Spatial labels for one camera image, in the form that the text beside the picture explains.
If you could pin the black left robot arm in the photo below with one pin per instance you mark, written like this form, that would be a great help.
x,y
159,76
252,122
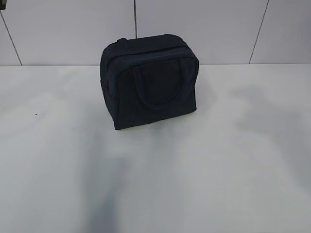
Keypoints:
x,y
3,4

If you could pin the navy blue lunch bag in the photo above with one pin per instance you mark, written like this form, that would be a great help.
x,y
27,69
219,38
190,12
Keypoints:
x,y
148,79

